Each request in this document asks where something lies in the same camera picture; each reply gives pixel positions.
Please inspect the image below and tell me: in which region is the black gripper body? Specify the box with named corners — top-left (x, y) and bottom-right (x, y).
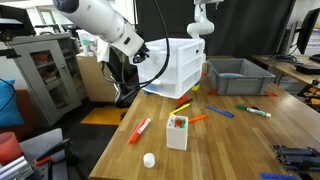
top-left (131, 42), bottom-right (152, 65)

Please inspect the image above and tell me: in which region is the translucent white drawer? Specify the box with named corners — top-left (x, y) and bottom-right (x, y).
top-left (129, 49), bottom-right (177, 70)
top-left (137, 65), bottom-right (177, 85)

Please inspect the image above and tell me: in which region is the translucent drawer with blue contents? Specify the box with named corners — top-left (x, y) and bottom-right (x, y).
top-left (142, 80), bottom-right (178, 100)

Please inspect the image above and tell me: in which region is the light wooden box cabinet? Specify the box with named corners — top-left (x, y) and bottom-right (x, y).
top-left (75, 52), bottom-right (118, 104)

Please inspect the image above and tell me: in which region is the grey metal glass-door cabinet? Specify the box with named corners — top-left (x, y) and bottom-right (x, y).
top-left (9, 32), bottom-right (83, 128)

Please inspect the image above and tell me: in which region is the white plastic divided tray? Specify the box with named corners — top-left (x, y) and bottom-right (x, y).
top-left (129, 37), bottom-right (206, 100)

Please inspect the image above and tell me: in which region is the short orange red marker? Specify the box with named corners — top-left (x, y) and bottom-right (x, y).
top-left (176, 94), bottom-right (189, 106)

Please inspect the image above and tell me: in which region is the black marker pen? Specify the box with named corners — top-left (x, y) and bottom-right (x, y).
top-left (174, 97), bottom-right (194, 110)

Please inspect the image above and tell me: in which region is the yellow marker pen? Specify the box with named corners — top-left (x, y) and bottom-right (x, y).
top-left (168, 102), bottom-right (192, 116)

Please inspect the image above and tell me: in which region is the orange floor mat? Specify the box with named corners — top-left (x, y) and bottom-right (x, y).
top-left (79, 105), bottom-right (130, 127)

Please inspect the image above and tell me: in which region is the orange and white marker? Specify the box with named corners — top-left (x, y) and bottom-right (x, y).
top-left (132, 117), bottom-right (152, 145)

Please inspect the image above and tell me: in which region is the red marker pen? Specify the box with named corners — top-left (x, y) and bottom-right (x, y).
top-left (127, 119), bottom-right (147, 145)

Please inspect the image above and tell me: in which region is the orange marker pen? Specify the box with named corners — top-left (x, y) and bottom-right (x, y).
top-left (187, 113), bottom-right (208, 125)

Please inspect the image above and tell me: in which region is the white square pen holder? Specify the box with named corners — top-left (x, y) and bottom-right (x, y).
top-left (165, 114), bottom-right (190, 152)

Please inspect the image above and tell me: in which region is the blue marker pen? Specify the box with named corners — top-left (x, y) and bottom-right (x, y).
top-left (204, 104), bottom-right (235, 119)

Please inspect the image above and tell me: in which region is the grey plastic bin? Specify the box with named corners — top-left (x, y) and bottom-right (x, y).
top-left (206, 57), bottom-right (277, 97)

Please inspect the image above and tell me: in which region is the white round cap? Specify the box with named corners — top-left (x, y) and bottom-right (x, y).
top-left (142, 152), bottom-right (157, 169)

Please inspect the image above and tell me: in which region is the green and white marker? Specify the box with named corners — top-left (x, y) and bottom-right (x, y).
top-left (235, 104), bottom-right (273, 119)

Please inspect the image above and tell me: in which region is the grey padded seat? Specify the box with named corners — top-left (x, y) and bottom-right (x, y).
top-left (19, 127), bottom-right (68, 168)

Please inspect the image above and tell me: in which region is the blue cushion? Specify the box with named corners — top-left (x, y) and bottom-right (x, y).
top-left (0, 78), bottom-right (25, 129)

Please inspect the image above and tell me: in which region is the wooden side desk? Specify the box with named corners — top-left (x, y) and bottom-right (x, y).
top-left (251, 54), bottom-right (320, 86)

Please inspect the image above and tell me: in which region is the red plastic bucket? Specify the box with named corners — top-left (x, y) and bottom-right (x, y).
top-left (0, 131), bottom-right (23, 166)

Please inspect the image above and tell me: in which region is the black flat device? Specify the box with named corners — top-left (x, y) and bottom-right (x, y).
top-left (294, 62), bottom-right (320, 76)

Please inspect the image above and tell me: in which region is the black computer monitor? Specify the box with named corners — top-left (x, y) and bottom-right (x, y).
top-left (295, 7), bottom-right (320, 56)

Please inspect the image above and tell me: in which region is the aluminium profile bar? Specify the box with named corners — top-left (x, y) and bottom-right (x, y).
top-left (0, 154), bottom-right (35, 180)

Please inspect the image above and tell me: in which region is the yellow and black tool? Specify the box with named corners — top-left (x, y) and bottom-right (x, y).
top-left (297, 83), bottom-right (320, 108)

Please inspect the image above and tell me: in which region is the blue paper sheet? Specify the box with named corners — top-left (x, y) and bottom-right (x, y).
top-left (258, 171), bottom-right (298, 180)

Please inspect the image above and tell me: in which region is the black ribbed device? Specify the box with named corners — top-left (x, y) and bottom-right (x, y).
top-left (270, 143), bottom-right (320, 173)

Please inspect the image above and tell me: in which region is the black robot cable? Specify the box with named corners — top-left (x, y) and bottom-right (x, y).
top-left (99, 0), bottom-right (171, 98)

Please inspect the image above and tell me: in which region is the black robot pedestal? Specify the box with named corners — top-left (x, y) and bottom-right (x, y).
top-left (114, 49), bottom-right (142, 110)

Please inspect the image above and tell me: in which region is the black clamp with orange handle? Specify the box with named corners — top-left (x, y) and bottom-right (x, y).
top-left (32, 137), bottom-right (82, 180)

